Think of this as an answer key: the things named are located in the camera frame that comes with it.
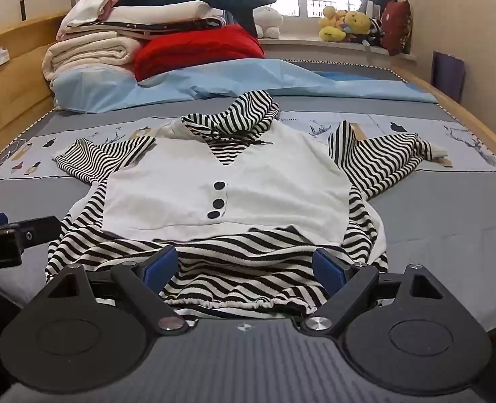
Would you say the yellow duck plush toy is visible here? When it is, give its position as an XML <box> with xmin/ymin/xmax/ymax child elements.
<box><xmin>318</xmin><ymin>6</ymin><xmax>350</xmax><ymax>43</ymax></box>

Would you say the black white striped hooded top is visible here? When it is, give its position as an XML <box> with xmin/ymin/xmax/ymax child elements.
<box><xmin>44</xmin><ymin>90</ymin><xmax>448</xmax><ymax>318</ymax></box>

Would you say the yellow bear plush toy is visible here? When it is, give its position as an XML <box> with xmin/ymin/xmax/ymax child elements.
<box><xmin>343</xmin><ymin>10</ymin><xmax>373</xmax><ymax>43</ymax></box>

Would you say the white pink folded cloth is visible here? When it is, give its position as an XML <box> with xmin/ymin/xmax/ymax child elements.
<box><xmin>62</xmin><ymin>0</ymin><xmax>125</xmax><ymax>27</ymax></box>

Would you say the dark patterned folded blanket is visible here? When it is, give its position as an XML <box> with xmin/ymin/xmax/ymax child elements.
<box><xmin>57</xmin><ymin>16</ymin><xmax>228</xmax><ymax>42</ymax></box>

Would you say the white window sill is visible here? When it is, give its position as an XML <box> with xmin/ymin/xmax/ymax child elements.
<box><xmin>258</xmin><ymin>35</ymin><xmax>417</xmax><ymax>69</ymax></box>

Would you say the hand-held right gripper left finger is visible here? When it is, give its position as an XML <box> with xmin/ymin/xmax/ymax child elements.
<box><xmin>42</xmin><ymin>246</ymin><xmax>190</xmax><ymax>337</ymax></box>

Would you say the purple board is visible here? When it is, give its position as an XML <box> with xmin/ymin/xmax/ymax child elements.
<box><xmin>431</xmin><ymin>51</ymin><xmax>466</xmax><ymax>104</ymax></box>

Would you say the cream folded blanket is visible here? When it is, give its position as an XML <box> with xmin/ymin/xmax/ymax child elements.
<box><xmin>42</xmin><ymin>34</ymin><xmax>148</xmax><ymax>94</ymax></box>

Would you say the black white striped plush toy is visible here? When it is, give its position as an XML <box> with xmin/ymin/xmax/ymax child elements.
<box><xmin>369</xmin><ymin>18</ymin><xmax>386</xmax><ymax>48</ymax></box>

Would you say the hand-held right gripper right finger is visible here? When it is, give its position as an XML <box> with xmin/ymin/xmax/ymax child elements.
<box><xmin>300</xmin><ymin>248</ymin><xmax>449</xmax><ymax>338</ymax></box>

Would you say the light blue sheet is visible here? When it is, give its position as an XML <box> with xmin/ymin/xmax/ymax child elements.
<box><xmin>50</xmin><ymin>56</ymin><xmax>440</xmax><ymax>114</ymax></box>

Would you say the red folded blanket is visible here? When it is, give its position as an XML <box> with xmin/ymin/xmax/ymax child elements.
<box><xmin>133</xmin><ymin>24</ymin><xmax>266</xmax><ymax>83</ymax></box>

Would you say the red cushion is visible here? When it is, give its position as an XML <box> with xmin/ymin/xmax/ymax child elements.
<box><xmin>381</xmin><ymin>0</ymin><xmax>412</xmax><ymax>56</ymax></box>

